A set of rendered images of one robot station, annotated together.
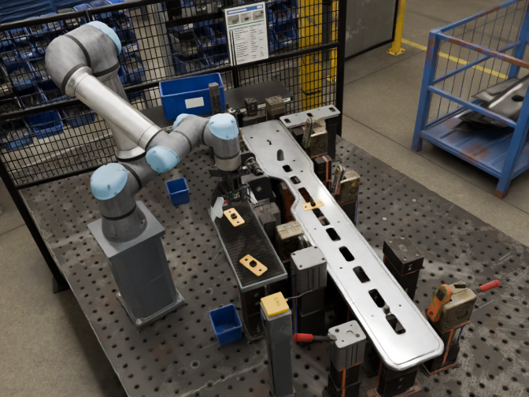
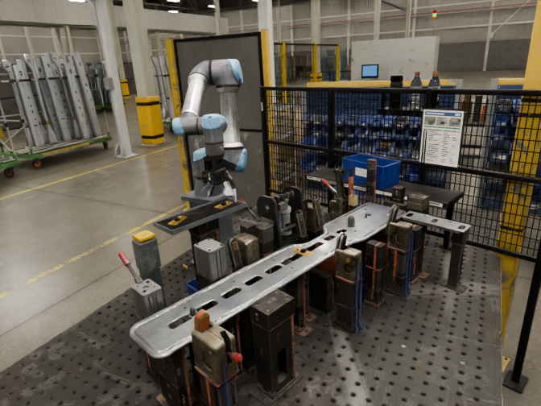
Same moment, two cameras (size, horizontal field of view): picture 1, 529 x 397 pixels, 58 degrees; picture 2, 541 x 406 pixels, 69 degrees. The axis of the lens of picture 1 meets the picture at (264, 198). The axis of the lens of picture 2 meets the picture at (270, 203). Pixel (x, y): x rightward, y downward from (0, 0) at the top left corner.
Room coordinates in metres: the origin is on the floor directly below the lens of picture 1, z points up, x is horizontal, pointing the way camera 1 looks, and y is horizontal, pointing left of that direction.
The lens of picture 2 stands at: (0.61, -1.36, 1.73)
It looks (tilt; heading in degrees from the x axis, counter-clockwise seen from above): 20 degrees down; 62
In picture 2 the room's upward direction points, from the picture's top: 3 degrees counter-clockwise
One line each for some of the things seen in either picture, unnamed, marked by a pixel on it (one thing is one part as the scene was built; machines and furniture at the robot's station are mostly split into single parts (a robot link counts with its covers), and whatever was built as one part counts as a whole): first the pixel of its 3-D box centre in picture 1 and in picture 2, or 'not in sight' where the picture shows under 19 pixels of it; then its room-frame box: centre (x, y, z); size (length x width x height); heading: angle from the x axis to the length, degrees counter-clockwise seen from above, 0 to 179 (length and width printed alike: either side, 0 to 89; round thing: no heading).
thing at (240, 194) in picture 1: (232, 182); (215, 168); (1.14, 0.09, 1.33); 0.09 x 0.08 x 0.12; 26
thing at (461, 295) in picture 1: (444, 329); (220, 386); (0.86, -0.53, 0.88); 0.15 x 0.11 x 0.36; 107
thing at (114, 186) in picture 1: (113, 188); (206, 161); (1.24, 0.48, 1.27); 0.13 x 0.12 x 0.14; 148
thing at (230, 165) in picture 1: (228, 158); (215, 149); (1.14, 0.09, 1.41); 0.08 x 0.08 x 0.05
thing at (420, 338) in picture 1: (316, 209); (301, 255); (1.35, -0.20, 1.00); 1.38 x 0.22 x 0.02; 17
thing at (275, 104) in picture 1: (276, 131); (416, 229); (2.12, -0.09, 0.88); 0.08 x 0.08 x 0.36; 17
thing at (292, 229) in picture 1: (292, 266); (249, 279); (1.17, -0.08, 0.89); 0.13 x 0.11 x 0.38; 107
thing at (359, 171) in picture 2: (193, 96); (369, 170); (2.16, 0.31, 1.09); 0.30 x 0.17 x 0.13; 99
